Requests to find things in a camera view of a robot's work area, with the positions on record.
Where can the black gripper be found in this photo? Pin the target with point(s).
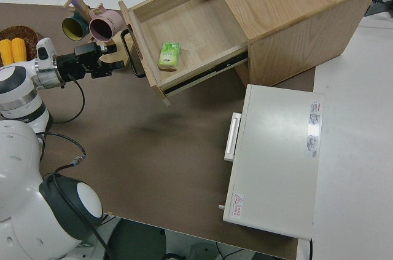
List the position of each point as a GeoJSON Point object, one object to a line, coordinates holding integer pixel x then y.
{"type": "Point", "coordinates": [83, 63]}

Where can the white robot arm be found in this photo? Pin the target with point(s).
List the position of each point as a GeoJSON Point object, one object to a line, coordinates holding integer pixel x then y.
{"type": "Point", "coordinates": [18, 155]}

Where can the wooden mug tree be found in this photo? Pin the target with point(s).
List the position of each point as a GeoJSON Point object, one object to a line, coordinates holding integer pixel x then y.
{"type": "Point", "coordinates": [121, 46]}

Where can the pink mug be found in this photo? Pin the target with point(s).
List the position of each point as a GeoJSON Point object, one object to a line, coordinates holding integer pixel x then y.
{"type": "Point", "coordinates": [113, 20]}

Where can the dark green mug yellow inside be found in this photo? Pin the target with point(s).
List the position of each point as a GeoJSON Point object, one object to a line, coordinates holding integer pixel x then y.
{"type": "Point", "coordinates": [72, 28]}

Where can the green tissue pack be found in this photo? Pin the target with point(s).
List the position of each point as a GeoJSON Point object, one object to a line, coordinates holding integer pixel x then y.
{"type": "Point", "coordinates": [169, 57]}

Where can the brown wicker basket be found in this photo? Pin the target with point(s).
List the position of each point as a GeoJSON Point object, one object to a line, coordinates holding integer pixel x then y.
{"type": "Point", "coordinates": [27, 34]}

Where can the yellow corn cob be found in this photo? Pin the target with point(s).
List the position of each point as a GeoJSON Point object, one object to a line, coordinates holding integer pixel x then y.
{"type": "Point", "coordinates": [19, 49]}
{"type": "Point", "coordinates": [5, 51]}

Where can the brown table mat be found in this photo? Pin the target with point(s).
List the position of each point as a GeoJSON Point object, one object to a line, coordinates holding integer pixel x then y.
{"type": "Point", "coordinates": [138, 149]}

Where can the white toaster oven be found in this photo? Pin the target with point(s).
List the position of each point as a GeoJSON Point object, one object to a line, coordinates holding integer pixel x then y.
{"type": "Point", "coordinates": [276, 164]}

